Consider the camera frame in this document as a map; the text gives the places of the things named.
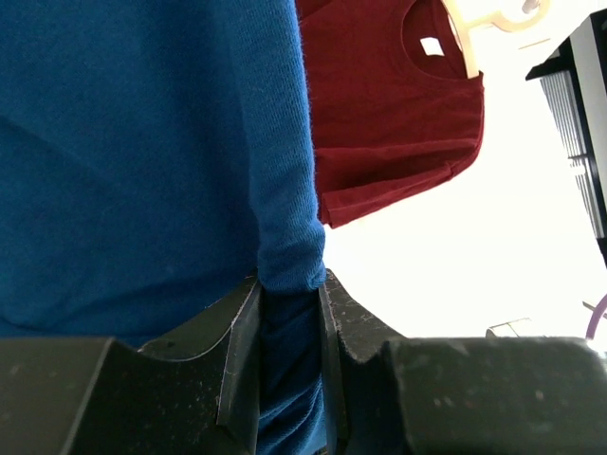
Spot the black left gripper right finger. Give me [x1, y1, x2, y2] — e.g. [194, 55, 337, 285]
[319, 275, 606, 454]

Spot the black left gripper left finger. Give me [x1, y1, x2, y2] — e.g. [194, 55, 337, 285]
[1, 277, 261, 454]

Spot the blue printed t-shirt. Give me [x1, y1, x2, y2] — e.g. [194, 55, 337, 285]
[1, 1, 326, 454]

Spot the dark red t-shirt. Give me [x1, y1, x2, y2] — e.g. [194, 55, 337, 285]
[297, 1, 485, 228]

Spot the wooden hanger with shirt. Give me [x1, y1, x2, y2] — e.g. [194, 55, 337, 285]
[442, 0, 551, 79]

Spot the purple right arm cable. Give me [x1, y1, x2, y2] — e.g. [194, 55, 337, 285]
[585, 292, 607, 340]

